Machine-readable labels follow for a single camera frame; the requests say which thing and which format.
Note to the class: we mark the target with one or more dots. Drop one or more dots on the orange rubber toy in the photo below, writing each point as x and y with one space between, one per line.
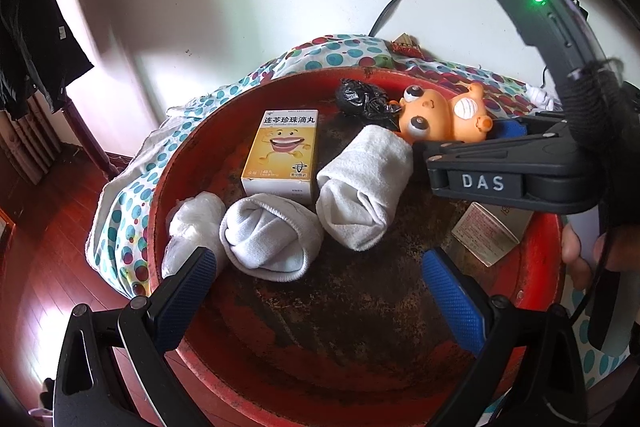
435 112

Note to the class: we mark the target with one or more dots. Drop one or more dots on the person's dark clothing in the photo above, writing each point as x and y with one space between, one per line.
617 397

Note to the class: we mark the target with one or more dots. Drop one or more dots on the black plastic bag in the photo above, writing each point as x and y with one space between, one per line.
360 99

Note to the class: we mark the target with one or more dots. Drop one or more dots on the person's right hand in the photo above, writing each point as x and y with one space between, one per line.
575 257

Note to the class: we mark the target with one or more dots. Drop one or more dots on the red foil snack packet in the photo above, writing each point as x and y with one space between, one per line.
407 46

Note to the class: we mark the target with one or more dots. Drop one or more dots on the yellow medicine box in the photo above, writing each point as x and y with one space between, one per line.
280 157

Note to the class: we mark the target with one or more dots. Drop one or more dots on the polka dot cloth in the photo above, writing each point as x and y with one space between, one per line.
125 207

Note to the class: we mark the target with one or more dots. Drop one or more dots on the hanging dark clothing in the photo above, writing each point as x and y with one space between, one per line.
35 37

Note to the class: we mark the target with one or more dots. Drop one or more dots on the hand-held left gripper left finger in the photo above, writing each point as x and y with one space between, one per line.
187 297

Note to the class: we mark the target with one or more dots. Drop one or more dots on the white sock ball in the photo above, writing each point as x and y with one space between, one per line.
270 237

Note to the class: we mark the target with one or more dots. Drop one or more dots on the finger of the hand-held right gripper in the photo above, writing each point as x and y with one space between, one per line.
507 129
475 147

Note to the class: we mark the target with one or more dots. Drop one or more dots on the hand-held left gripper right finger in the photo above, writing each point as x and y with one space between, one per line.
452 302

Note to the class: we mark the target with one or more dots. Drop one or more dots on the red round tray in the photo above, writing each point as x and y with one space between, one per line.
350 332

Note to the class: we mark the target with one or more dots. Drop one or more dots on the brown wooden slatted furniture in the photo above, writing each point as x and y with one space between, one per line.
25 142

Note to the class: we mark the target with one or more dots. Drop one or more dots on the dark red box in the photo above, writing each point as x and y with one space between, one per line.
492 232

